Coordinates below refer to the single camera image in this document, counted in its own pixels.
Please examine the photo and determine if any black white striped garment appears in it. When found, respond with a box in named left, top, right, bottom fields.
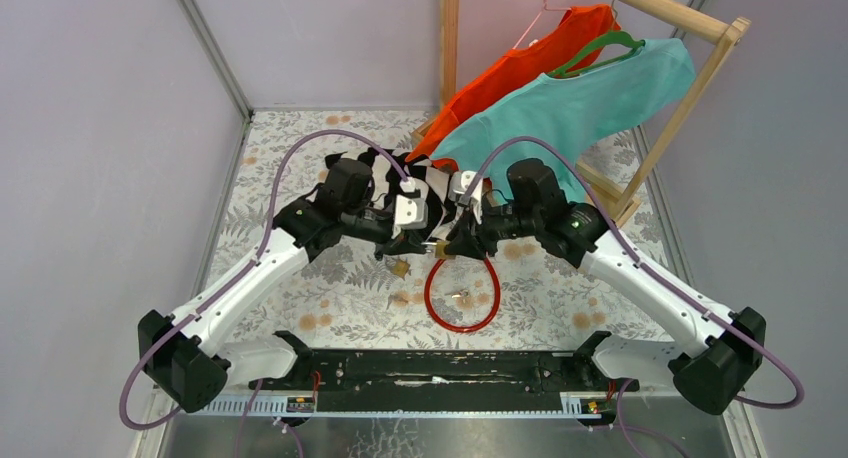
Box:
left=324, top=147, right=457, bottom=240

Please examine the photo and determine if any orange t-shirt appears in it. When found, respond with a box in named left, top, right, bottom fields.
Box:
left=406, top=4, right=620, bottom=163

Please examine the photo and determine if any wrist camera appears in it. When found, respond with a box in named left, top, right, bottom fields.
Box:
left=391, top=177, right=427, bottom=238
left=448, top=171, right=483, bottom=224

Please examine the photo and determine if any purple cable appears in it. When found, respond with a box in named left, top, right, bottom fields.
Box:
left=463, top=135, right=806, bottom=411
left=119, top=129, right=415, bottom=432

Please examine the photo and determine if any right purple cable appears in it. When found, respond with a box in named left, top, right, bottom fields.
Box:
left=463, top=135, right=806, bottom=411

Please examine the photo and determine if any small brass padlock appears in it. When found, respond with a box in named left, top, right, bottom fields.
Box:
left=385, top=257, right=411, bottom=279

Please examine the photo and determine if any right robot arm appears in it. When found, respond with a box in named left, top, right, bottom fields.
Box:
left=445, top=158, right=766, bottom=415

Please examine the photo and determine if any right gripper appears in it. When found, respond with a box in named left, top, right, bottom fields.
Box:
left=444, top=192, right=541, bottom=261

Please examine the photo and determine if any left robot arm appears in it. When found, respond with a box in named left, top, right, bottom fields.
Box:
left=137, top=154, right=450, bottom=413

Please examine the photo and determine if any teal t-shirt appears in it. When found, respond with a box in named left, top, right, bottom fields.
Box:
left=428, top=39, right=696, bottom=170

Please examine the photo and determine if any pink clothes hanger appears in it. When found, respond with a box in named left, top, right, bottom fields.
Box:
left=512, top=0, right=568, bottom=50

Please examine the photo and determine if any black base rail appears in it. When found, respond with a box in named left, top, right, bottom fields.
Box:
left=250, top=348, right=626, bottom=414

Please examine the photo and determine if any wooden clothes rack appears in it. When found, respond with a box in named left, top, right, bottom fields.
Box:
left=410, top=0, right=753, bottom=238

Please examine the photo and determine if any red cable lock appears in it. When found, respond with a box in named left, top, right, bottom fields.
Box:
left=423, top=258, right=502, bottom=334

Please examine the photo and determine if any green clothes hanger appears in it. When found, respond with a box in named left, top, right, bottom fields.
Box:
left=548, top=30, right=646, bottom=79

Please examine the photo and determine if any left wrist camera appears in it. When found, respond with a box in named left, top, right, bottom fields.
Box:
left=391, top=177, right=427, bottom=238

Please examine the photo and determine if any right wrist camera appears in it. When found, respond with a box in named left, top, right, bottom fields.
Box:
left=448, top=171, right=483, bottom=224

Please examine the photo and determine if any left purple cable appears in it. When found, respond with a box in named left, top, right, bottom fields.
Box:
left=119, top=129, right=415, bottom=432

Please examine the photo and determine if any floral table mat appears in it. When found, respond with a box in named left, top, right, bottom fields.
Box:
left=208, top=110, right=667, bottom=350

